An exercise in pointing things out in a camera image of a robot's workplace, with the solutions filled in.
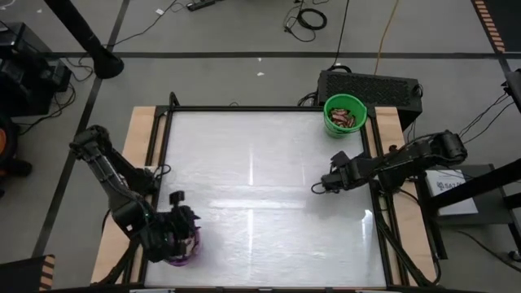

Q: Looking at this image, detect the orange black wheel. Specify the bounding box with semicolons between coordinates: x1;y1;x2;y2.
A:
0;113;20;180

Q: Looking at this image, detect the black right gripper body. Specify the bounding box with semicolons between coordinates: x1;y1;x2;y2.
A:
330;151;372;191

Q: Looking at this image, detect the black pole stand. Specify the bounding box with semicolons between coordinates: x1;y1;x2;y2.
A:
43;0;125;81

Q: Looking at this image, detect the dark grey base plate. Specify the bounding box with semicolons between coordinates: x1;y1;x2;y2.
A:
418;164;521;225

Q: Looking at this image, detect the green halloween bucket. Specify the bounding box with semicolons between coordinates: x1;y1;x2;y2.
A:
323;94;368;139

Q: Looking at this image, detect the yellow floor cable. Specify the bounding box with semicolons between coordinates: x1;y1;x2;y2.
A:
373;0;401;77

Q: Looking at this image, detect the black mat striped edge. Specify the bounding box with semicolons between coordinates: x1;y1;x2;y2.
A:
0;254;56;293
471;0;521;54

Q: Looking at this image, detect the black diagonal beam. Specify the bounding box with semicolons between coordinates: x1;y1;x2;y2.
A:
431;157;521;212

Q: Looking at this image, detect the purple halloween bucket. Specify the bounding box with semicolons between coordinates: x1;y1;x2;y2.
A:
165;225;204;268

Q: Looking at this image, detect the wooden side board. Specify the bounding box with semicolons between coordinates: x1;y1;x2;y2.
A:
366;106;439;286
90;106;169;285

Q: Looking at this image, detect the black stand corner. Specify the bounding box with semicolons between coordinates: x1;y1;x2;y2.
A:
503;68;521;115

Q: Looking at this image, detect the coiled black cable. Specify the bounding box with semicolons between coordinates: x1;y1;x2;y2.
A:
283;0;329;43

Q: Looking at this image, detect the black equipment stack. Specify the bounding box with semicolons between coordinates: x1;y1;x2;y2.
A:
0;20;73;117

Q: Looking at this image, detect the thin black floor cable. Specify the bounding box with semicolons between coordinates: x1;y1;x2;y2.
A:
327;0;351;72

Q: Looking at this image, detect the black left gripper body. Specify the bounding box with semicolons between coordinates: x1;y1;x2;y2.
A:
148;190;201;264

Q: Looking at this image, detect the black perforated computer case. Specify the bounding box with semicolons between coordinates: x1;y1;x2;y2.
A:
316;69;424;131

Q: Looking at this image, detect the white labelled box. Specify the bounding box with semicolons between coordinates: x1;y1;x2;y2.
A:
425;168;479;216

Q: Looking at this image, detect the black table frame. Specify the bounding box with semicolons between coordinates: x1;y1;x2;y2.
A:
99;91;443;291

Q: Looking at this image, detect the black power strip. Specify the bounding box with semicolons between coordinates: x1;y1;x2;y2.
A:
186;0;217;12

